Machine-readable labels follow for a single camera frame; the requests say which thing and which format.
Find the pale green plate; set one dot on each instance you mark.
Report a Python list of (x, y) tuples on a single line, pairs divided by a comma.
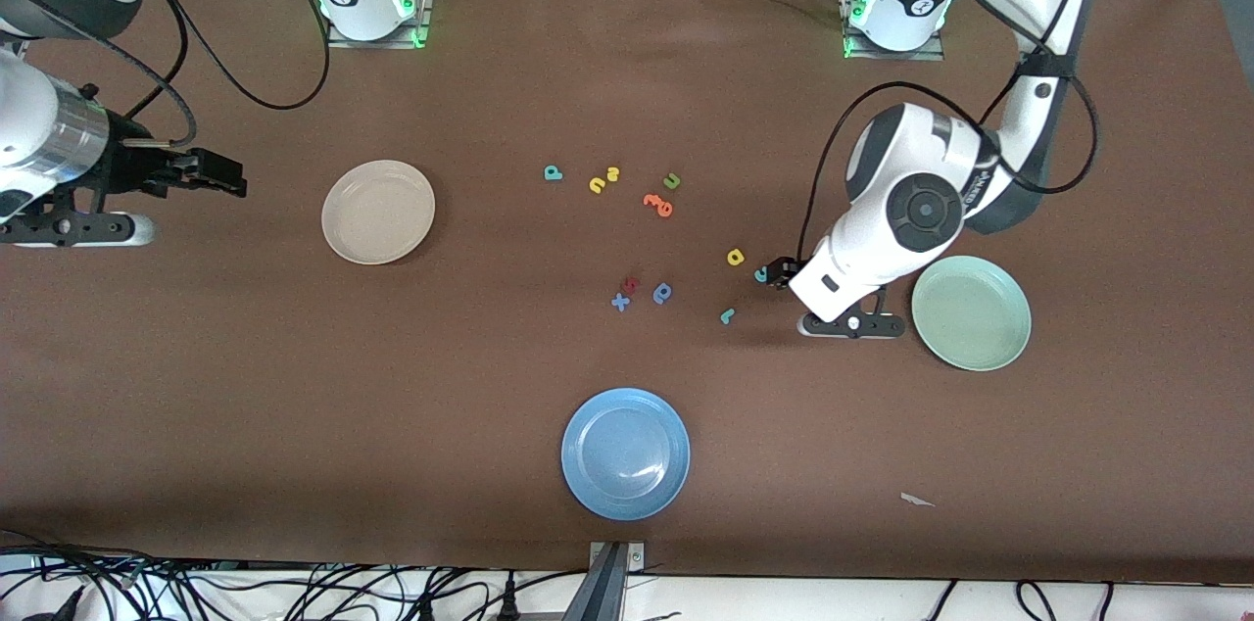
[(975, 317)]

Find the blue plate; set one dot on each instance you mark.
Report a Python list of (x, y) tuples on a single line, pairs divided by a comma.
[(625, 454)]

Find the grey metal table bracket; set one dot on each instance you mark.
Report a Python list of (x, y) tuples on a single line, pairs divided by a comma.
[(607, 582)]

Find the black corrugated conduit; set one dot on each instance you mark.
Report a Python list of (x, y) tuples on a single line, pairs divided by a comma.
[(98, 44)]

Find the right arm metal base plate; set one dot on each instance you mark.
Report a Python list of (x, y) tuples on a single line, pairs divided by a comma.
[(427, 4)]

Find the beige brown plate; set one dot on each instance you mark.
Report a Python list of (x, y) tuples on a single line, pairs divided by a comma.
[(378, 213)]

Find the white paper scrap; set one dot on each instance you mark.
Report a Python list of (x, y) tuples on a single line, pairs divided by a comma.
[(916, 500)]

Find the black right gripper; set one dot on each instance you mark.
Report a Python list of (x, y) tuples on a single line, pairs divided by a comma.
[(131, 163)]

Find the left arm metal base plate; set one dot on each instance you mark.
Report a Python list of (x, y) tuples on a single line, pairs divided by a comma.
[(931, 54)]

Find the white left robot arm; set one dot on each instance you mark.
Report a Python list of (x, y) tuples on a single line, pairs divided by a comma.
[(921, 200)]

